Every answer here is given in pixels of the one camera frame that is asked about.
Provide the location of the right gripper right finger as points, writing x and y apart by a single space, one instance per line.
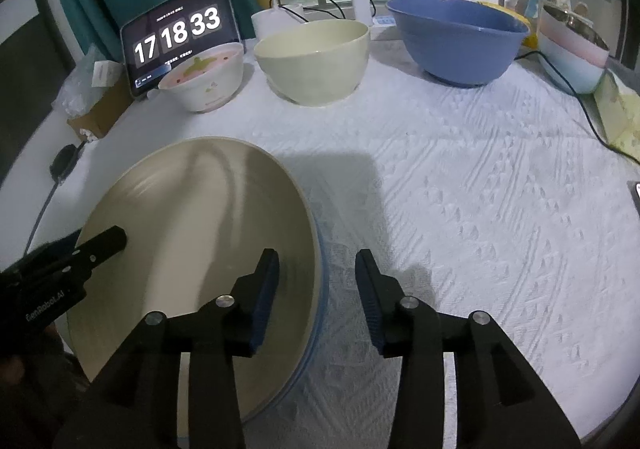
501 401

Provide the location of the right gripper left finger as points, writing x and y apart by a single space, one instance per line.
133 401

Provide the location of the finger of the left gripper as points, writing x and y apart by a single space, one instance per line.
98 249

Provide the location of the beige plate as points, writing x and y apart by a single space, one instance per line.
197 215

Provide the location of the pink strawberry bowl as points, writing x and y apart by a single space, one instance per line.
207 80

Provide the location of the cream bowl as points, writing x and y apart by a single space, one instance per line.
317 63

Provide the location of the large blue bowl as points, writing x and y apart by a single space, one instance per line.
459 42

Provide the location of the stacked pastel bowls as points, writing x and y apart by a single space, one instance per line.
574 54

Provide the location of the black round puck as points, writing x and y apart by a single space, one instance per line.
64 162

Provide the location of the cardboard box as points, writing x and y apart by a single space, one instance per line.
104 114

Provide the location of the small white box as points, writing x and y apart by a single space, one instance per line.
106 73

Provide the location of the smartphone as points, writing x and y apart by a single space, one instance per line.
634 189

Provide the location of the tablet showing clock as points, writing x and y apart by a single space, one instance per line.
167 35

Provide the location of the white desk lamp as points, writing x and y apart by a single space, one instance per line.
279 18

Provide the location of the yellow paper bag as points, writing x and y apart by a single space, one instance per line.
618 106

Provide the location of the white charger block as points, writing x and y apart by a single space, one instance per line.
363 11

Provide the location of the white power strip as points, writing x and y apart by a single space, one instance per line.
384 29

